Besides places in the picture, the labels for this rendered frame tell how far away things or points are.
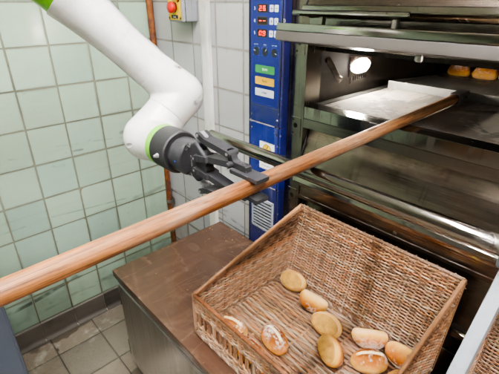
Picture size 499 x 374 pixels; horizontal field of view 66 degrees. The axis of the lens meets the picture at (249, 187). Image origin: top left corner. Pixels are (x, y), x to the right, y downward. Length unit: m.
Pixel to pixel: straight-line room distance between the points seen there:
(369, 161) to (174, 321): 0.77
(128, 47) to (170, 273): 0.86
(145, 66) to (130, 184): 1.17
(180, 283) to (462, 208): 0.92
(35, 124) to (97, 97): 0.28
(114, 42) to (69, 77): 0.89
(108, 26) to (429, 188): 0.87
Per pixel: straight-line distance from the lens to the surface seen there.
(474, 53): 0.85
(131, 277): 1.49
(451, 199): 1.10
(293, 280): 1.33
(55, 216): 1.92
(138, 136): 0.88
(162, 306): 1.35
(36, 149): 1.80
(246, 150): 0.91
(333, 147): 0.82
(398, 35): 0.91
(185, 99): 0.91
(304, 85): 1.25
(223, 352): 1.15
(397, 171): 1.14
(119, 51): 0.91
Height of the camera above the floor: 1.49
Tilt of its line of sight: 26 degrees down
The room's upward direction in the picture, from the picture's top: straight up
